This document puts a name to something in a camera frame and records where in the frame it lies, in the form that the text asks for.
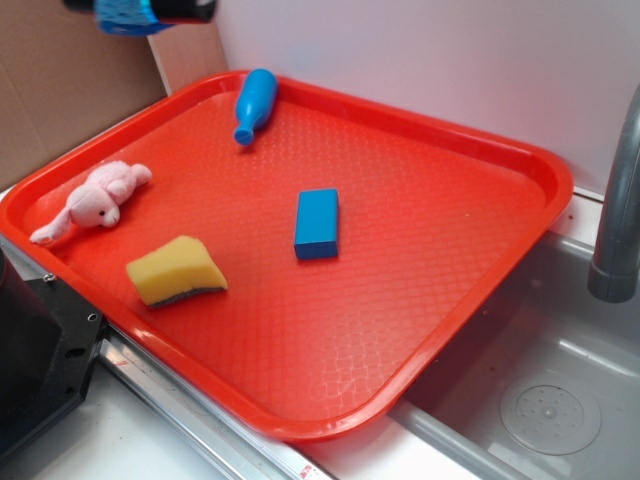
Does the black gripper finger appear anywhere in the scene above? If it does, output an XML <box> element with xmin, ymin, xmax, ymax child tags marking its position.
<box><xmin>63</xmin><ymin>0</ymin><xmax>217</xmax><ymax>24</ymax></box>

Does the light blue sponge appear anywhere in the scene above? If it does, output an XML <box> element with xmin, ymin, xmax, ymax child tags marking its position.
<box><xmin>94</xmin><ymin>0</ymin><xmax>172</xmax><ymax>37</ymax></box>

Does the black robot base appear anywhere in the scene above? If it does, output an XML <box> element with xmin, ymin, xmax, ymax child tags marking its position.
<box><xmin>1</xmin><ymin>255</ymin><xmax>105</xmax><ymax>463</ymax></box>

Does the yellow sponge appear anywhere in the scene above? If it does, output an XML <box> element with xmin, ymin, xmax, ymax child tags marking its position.
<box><xmin>126</xmin><ymin>235</ymin><xmax>228</xmax><ymax>306</ymax></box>

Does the blue plastic bottle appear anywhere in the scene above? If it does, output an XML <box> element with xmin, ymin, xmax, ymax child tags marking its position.
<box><xmin>233</xmin><ymin>69</ymin><xmax>278</xmax><ymax>146</ymax></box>

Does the cardboard box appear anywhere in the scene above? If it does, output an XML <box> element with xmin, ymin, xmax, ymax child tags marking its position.
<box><xmin>1</xmin><ymin>1</ymin><xmax>165</xmax><ymax>188</ymax></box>

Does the pink plush bunny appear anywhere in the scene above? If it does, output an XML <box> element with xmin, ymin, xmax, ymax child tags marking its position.
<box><xmin>30</xmin><ymin>160</ymin><xmax>152</xmax><ymax>245</ymax></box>

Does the blue rectangular block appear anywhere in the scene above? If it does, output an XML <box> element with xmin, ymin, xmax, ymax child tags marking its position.
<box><xmin>294</xmin><ymin>188</ymin><xmax>339</xmax><ymax>261</ymax></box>

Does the red plastic tray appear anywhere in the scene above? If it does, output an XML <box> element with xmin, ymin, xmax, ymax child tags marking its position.
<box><xmin>1</xmin><ymin>72</ymin><xmax>573</xmax><ymax>443</ymax></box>

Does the grey faucet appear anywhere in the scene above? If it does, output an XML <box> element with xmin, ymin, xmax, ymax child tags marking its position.
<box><xmin>587</xmin><ymin>93</ymin><xmax>639</xmax><ymax>303</ymax></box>

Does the grey plastic sink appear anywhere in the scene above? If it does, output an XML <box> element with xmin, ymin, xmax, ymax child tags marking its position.
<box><xmin>392</xmin><ymin>233</ymin><xmax>639</xmax><ymax>479</ymax></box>

